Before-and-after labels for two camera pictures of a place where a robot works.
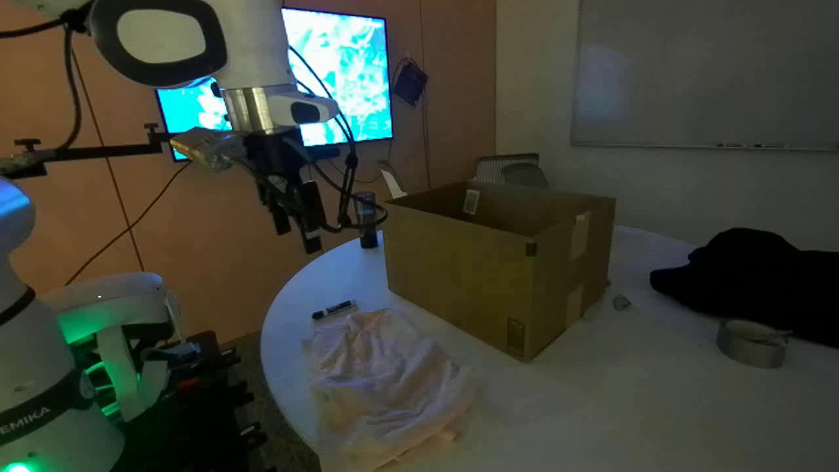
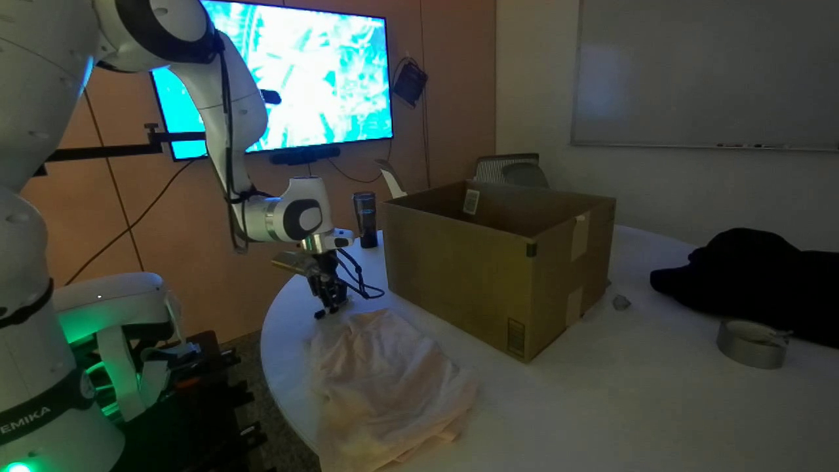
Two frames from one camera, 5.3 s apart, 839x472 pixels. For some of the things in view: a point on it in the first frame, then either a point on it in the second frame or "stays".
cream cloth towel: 386,394 stays
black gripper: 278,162 to 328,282
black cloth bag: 755,276 stays
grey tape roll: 753,345 stays
